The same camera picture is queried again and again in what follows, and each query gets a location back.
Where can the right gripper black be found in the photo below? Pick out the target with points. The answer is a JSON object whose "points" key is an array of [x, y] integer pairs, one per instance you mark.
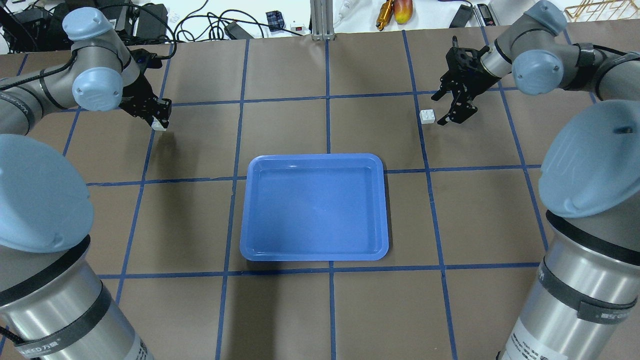
{"points": [[473, 73]]}

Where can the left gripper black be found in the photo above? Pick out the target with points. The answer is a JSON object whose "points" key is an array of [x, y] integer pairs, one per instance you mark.
{"points": [[134, 93]]}

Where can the white block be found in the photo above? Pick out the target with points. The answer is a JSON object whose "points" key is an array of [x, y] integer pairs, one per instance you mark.
{"points": [[427, 116], [157, 126]]}

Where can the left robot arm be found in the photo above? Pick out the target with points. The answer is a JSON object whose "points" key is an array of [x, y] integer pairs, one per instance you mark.
{"points": [[53, 305]]}

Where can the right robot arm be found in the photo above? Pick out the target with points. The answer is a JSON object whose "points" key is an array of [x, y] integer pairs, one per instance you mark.
{"points": [[482, 218]]}

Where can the blue plastic tray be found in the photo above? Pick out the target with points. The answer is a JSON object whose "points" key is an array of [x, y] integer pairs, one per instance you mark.
{"points": [[315, 207]]}

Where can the black power brick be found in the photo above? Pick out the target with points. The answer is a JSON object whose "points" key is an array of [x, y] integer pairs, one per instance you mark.
{"points": [[462, 16]]}

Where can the toy mango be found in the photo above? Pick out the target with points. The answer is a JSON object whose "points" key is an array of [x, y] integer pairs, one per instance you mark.
{"points": [[403, 11]]}

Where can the black power adapter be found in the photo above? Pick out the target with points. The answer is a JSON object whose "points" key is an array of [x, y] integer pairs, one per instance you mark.
{"points": [[235, 32]]}

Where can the small black box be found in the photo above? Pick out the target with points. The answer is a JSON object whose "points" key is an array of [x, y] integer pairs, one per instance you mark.
{"points": [[275, 21]]}

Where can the aluminium frame post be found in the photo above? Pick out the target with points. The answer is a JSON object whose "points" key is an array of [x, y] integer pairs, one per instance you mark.
{"points": [[322, 20]]}

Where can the gold wire rack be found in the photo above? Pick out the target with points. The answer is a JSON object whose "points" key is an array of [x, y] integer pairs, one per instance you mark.
{"points": [[603, 10]]}

